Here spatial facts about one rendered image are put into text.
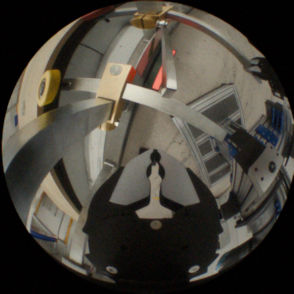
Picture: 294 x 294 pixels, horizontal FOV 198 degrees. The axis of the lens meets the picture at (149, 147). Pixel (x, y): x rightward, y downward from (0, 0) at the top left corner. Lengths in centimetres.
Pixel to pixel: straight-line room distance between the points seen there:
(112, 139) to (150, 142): 80
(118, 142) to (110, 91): 22
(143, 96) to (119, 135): 20
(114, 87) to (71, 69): 22
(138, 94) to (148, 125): 88
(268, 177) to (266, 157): 6
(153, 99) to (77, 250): 39
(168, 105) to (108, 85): 11
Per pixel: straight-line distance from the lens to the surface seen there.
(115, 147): 37
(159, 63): 32
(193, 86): 109
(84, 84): 23
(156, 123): 104
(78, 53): 37
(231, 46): 29
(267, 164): 30
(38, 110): 29
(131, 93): 18
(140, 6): 23
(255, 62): 34
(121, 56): 44
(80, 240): 30
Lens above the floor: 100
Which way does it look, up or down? 60 degrees down
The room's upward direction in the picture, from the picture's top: 175 degrees counter-clockwise
